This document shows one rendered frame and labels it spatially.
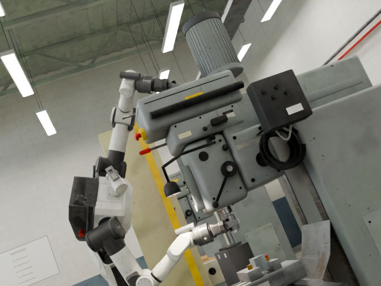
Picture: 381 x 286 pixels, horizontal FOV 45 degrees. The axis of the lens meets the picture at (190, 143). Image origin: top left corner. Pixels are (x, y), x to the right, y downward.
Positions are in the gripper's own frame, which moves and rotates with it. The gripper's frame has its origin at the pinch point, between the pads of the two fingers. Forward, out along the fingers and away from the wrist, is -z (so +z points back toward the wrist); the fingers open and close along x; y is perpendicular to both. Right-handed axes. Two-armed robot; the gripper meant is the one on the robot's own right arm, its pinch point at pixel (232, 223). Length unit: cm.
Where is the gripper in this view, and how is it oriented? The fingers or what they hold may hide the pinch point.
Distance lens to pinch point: 213.8
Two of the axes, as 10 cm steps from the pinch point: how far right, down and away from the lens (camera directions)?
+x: 2.0, 1.1, 9.7
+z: -9.1, 3.9, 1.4
